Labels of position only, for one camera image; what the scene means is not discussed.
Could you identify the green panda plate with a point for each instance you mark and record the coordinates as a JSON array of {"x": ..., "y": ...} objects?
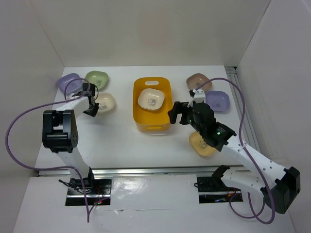
[{"x": 97, "y": 78}]

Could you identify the yellow panda plate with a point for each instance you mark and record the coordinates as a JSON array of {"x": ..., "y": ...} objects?
[
  {"x": 151, "y": 99},
  {"x": 200, "y": 146}
]

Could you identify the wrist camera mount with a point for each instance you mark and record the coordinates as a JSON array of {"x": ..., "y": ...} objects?
[
  {"x": 73, "y": 96},
  {"x": 198, "y": 96}
]

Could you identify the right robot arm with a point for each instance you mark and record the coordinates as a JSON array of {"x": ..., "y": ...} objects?
[{"x": 278, "y": 185}]

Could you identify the aluminium rail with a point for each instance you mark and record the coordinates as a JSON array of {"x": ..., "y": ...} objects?
[
  {"x": 143, "y": 171},
  {"x": 248, "y": 131}
]

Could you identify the aluminium rail front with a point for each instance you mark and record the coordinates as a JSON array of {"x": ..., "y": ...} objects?
[{"x": 143, "y": 171}]

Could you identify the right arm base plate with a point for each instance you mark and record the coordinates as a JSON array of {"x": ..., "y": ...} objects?
[{"x": 213, "y": 190}]

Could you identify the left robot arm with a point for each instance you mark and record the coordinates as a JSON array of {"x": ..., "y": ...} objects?
[{"x": 60, "y": 134}]

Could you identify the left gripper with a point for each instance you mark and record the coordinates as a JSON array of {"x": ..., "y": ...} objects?
[{"x": 95, "y": 110}]

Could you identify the yellow plastic bin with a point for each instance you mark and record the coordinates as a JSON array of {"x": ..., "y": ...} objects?
[{"x": 152, "y": 121}]

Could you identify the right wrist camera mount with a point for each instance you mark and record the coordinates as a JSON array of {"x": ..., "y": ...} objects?
[{"x": 198, "y": 96}]

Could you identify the cream panda plate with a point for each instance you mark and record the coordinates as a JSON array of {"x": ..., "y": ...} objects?
[{"x": 106, "y": 102}]

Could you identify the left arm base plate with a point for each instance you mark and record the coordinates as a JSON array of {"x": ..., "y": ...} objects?
[{"x": 99, "y": 194}]

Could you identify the aluminium rail right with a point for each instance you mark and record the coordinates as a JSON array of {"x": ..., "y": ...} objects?
[{"x": 248, "y": 131}]

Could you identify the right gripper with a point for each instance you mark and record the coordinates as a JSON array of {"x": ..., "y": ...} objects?
[{"x": 179, "y": 107}]

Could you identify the lavender plate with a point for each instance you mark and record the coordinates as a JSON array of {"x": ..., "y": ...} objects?
[
  {"x": 218, "y": 101},
  {"x": 69, "y": 83}
]

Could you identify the brown panda plate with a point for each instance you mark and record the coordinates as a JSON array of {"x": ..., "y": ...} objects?
[{"x": 196, "y": 80}]

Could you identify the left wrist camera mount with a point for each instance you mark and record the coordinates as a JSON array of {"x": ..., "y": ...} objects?
[{"x": 73, "y": 96}]

